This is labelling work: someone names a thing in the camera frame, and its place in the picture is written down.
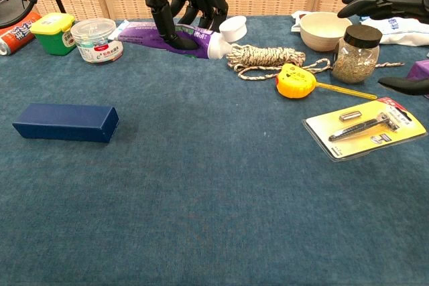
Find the clear round tub of clips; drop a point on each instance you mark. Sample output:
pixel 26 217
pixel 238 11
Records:
pixel 97 43

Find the red white snack packet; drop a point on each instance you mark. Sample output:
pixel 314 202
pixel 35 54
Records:
pixel 296 19

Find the glass jar black lid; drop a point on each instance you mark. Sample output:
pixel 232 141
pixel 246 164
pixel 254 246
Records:
pixel 355 61

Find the razor in yellow blister pack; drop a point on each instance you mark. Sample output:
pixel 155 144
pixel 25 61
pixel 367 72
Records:
pixel 362 128

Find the white powder bag blue print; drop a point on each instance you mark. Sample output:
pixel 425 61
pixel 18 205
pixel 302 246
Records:
pixel 402 31

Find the green container yellow lid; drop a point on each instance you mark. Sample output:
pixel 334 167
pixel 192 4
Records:
pixel 53 36

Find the red soda can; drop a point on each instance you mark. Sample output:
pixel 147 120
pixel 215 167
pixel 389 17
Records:
pixel 16 36

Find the toothpaste tube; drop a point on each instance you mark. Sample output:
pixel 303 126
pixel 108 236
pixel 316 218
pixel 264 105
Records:
pixel 144 36

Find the purple small box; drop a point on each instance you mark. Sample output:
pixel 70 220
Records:
pixel 419 68

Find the yellow tape measure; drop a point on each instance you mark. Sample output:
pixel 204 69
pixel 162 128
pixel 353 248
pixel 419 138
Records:
pixel 295 81

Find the dark blue rectangular box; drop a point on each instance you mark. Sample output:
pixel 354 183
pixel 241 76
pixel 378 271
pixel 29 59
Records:
pixel 63 122

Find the beige bowl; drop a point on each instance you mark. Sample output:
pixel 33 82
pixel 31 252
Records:
pixel 321 33

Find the blue tablecloth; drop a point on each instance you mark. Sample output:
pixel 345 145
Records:
pixel 201 199

